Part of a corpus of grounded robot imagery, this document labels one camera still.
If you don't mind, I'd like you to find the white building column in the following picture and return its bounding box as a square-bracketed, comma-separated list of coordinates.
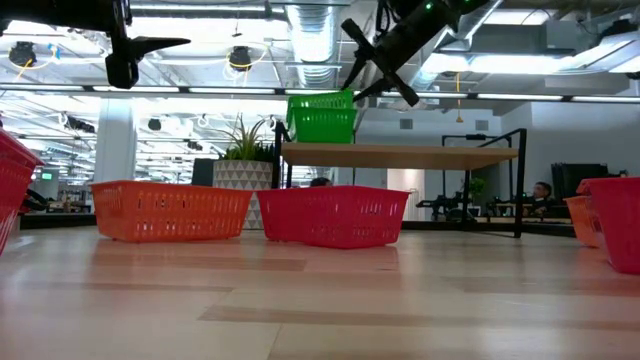
[93, 97, 137, 184]

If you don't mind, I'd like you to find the red plastic basket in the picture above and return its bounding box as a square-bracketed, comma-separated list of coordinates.
[0, 127, 46, 257]
[576, 176, 640, 276]
[255, 185, 412, 250]

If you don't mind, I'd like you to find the green plastic basket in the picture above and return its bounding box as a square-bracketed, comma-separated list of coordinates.
[289, 106, 358, 145]
[286, 88, 356, 127]

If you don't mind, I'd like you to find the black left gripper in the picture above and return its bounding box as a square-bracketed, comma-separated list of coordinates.
[103, 0, 193, 91]

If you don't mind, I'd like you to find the black ceiling-mounted device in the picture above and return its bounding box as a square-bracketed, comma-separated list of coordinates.
[228, 45, 254, 72]
[8, 41, 37, 68]

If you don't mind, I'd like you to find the orange plastic basket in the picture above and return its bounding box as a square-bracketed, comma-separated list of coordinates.
[563, 195, 601, 248]
[88, 180, 255, 244]

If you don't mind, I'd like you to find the silver ventilation duct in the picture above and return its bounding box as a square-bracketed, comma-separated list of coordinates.
[284, 0, 351, 91]

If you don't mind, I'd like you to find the wooden shelf black metal frame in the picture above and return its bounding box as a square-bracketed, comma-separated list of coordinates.
[269, 119, 529, 240]

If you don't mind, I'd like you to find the black monitor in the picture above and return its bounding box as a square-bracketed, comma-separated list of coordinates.
[551, 162, 610, 206]

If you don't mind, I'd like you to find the black aluminium rig frame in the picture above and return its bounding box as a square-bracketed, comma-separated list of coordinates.
[19, 213, 576, 238]

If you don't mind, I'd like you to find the black rectangular box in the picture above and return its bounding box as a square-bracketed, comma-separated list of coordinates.
[191, 158, 216, 187]

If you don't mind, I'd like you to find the yellow hanging cord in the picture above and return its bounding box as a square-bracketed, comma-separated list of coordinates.
[453, 72, 464, 124]

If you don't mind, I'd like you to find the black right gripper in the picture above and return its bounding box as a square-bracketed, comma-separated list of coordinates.
[341, 9, 461, 108]

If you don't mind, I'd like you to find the succulent in patterned pot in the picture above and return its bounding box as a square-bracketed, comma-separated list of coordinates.
[213, 113, 276, 231]

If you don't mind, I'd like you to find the linear ceiling light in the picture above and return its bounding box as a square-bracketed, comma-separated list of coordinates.
[372, 91, 640, 104]
[0, 84, 362, 96]

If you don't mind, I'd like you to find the small background plant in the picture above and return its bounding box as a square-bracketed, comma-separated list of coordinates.
[468, 177, 487, 204]

